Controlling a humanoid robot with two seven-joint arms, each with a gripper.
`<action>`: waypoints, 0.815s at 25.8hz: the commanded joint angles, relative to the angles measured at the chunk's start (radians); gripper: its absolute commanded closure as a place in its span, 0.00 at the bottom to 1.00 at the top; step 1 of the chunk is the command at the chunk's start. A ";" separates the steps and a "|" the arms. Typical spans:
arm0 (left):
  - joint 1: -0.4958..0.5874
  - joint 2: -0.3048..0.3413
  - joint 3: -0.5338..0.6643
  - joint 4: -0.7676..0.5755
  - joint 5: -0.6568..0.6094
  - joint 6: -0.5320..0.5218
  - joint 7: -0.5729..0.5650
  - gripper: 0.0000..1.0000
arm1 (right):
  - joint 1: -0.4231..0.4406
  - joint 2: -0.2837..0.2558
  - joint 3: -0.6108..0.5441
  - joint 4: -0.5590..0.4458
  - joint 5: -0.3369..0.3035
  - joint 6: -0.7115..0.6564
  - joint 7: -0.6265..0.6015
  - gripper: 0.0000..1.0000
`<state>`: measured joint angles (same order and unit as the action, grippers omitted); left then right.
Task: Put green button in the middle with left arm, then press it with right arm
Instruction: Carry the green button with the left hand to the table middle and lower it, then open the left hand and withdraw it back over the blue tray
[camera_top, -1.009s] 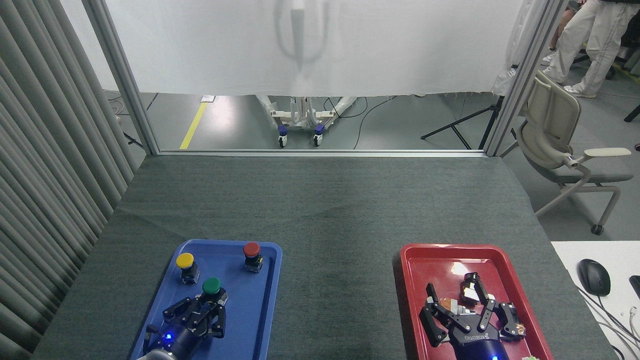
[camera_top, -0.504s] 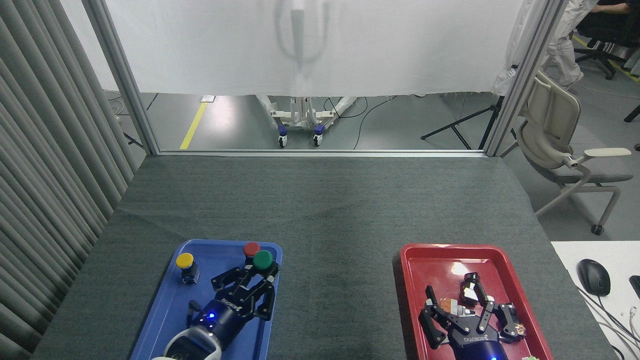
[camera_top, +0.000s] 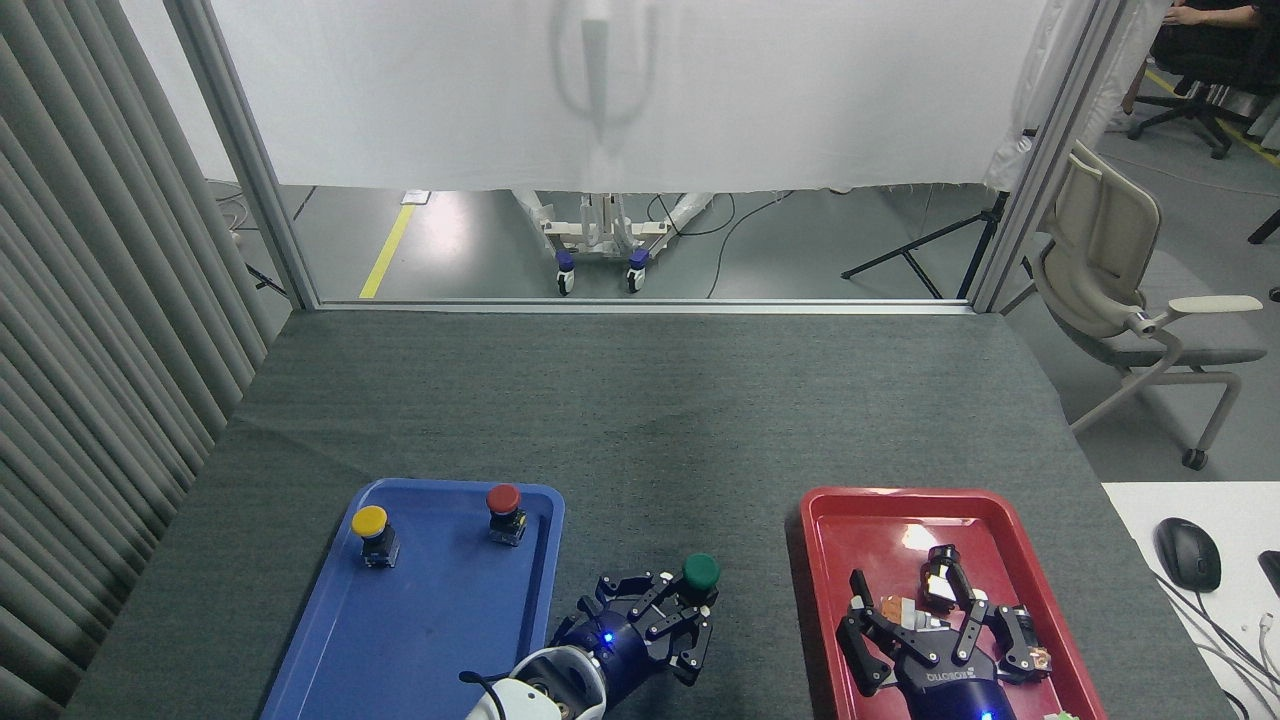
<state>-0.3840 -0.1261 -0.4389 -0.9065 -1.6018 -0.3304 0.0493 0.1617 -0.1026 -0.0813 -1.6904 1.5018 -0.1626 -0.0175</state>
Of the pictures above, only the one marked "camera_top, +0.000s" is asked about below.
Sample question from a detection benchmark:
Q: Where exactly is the red push button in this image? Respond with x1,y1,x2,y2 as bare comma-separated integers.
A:
486,484,530,548

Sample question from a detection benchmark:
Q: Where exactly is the black and white switch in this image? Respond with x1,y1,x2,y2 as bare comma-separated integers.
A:
919,544,973,614

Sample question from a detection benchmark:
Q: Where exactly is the green push button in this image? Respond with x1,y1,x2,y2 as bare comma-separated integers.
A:
682,552,722,612

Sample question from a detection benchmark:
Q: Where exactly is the silver frame post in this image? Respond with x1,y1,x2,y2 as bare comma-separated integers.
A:
163,0,322,312
963,0,1134,317

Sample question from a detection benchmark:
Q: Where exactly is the black office chair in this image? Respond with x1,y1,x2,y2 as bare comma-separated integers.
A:
1127,25,1280,161

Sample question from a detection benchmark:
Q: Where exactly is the white side table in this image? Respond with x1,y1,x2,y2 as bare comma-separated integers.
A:
1100,481,1280,720

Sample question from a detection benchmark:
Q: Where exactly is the black floor cable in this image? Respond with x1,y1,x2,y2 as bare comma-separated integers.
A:
645,192,793,300

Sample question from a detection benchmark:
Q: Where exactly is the black tripod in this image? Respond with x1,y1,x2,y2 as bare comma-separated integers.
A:
840,190,1036,302

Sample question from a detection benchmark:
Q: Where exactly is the white cable on side table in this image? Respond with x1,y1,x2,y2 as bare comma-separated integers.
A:
1252,612,1280,691

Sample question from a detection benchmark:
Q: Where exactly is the black computer mouse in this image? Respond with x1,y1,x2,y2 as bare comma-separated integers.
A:
1154,517,1224,594

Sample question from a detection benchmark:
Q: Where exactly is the white and orange switch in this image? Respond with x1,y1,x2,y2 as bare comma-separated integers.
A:
879,596,947,633

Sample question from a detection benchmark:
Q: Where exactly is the blue plastic tray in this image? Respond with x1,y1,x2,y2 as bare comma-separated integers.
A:
260,478,567,720

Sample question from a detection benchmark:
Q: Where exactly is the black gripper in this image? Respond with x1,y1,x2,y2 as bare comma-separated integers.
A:
550,571,719,707
837,559,1052,720

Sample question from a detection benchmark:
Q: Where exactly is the standing person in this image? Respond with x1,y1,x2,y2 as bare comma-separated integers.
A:
1085,0,1173,133

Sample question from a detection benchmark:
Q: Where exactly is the grey ribbed curtain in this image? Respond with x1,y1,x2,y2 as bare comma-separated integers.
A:
0,0,273,720

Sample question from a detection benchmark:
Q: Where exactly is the yellow push button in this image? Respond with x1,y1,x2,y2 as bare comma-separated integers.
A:
351,505,402,570

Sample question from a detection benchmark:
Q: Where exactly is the white stand on wheels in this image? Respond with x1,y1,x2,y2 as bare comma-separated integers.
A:
513,190,717,297

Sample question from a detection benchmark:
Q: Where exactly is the beige office chair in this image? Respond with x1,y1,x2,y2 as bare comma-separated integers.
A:
998,140,1269,472

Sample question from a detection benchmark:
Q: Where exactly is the seated person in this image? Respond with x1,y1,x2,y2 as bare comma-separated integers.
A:
1150,0,1280,61

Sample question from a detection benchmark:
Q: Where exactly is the grey cable on side table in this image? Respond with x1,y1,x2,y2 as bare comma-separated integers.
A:
1150,570,1280,691

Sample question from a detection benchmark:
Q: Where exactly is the white hanging sheet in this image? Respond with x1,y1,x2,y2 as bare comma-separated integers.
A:
208,0,1079,197

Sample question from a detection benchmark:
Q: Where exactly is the red plastic tray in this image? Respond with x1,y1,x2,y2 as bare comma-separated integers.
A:
799,487,1110,720

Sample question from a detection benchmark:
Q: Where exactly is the silver frame rail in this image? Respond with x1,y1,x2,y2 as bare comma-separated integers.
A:
316,297,977,317

